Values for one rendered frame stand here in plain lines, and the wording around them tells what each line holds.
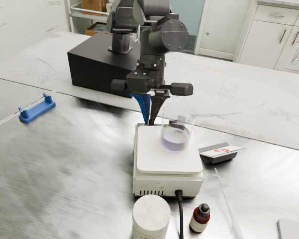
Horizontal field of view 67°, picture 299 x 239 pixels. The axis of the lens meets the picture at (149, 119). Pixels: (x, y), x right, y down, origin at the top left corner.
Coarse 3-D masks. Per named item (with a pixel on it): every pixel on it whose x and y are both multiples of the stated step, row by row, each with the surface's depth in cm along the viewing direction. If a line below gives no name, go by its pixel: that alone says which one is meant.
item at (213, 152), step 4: (220, 148) 56; (224, 148) 55; (228, 148) 54; (232, 148) 54; (236, 148) 53; (208, 152) 54; (212, 152) 53; (216, 152) 52; (220, 152) 52; (224, 152) 51
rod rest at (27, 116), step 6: (48, 96) 63; (42, 102) 65; (48, 102) 65; (54, 102) 65; (18, 108) 58; (36, 108) 62; (42, 108) 63; (48, 108) 64; (24, 114) 59; (30, 114) 60; (36, 114) 61; (24, 120) 59; (30, 120) 60
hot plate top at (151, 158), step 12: (144, 132) 47; (156, 132) 47; (192, 132) 48; (144, 144) 44; (156, 144) 44; (192, 144) 45; (144, 156) 42; (156, 156) 42; (168, 156) 42; (180, 156) 42; (192, 156) 42; (144, 168) 40; (156, 168) 40; (168, 168) 40; (180, 168) 40; (192, 168) 40
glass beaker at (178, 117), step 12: (168, 108) 42; (180, 108) 43; (192, 108) 41; (168, 120) 39; (180, 120) 45; (192, 120) 42; (168, 132) 40; (180, 132) 39; (168, 144) 42; (180, 144) 41
